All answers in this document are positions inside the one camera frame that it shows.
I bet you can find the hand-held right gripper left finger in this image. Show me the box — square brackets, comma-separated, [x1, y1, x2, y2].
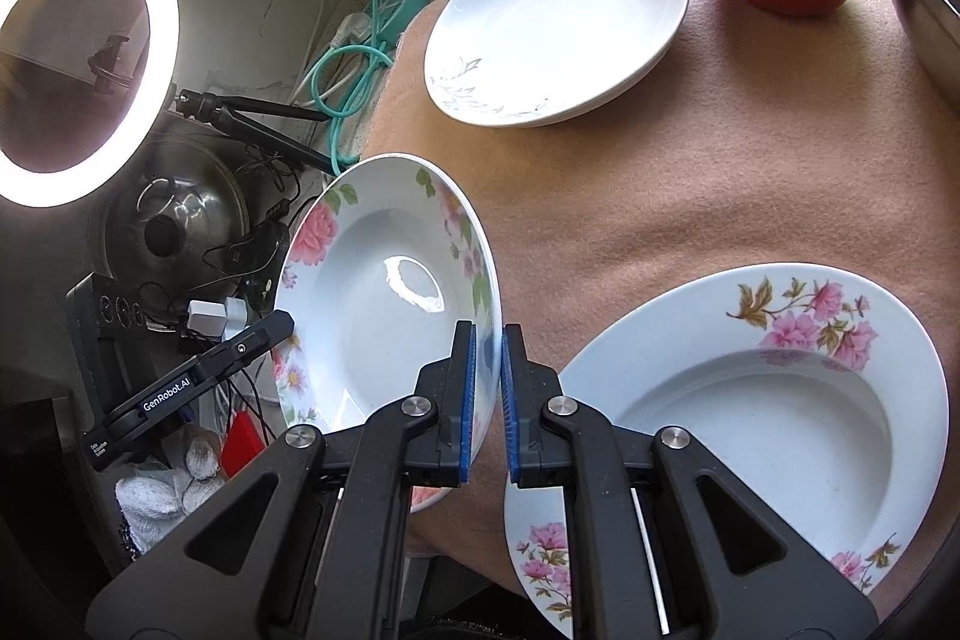
[82, 319, 481, 640]

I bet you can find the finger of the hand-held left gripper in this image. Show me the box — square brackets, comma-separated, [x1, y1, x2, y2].
[103, 310, 296, 432]

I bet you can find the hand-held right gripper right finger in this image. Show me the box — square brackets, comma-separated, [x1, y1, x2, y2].
[501, 323, 878, 640]

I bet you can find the small pink floral plate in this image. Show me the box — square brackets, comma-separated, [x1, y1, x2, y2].
[271, 154, 502, 510]

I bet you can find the large pink floral plate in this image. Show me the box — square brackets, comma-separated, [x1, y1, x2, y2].
[504, 263, 941, 640]

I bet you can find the white plate grey leaf print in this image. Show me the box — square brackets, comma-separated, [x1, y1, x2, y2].
[424, 0, 690, 128]

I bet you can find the person's left hand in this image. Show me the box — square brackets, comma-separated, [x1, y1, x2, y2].
[115, 424, 227, 555]

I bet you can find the white charger adapter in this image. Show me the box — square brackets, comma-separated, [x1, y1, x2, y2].
[186, 301, 252, 341]

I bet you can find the red flat object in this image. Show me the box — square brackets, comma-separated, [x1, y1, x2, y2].
[221, 411, 267, 476]

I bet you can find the steel pot lid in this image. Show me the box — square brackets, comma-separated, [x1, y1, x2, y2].
[88, 141, 252, 311]

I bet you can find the pink towel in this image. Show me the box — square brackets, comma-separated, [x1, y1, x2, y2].
[360, 0, 960, 618]

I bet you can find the black tripod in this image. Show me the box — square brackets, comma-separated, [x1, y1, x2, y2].
[169, 85, 338, 176]

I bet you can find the white power plug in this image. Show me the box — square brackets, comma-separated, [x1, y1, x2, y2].
[330, 12, 376, 49]

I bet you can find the black cable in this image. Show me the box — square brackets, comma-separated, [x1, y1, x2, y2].
[202, 152, 305, 311]

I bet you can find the white ring light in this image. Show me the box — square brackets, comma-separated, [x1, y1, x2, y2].
[0, 0, 181, 208]

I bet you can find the teal cable reel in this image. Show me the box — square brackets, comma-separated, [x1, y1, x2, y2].
[375, 0, 430, 41]

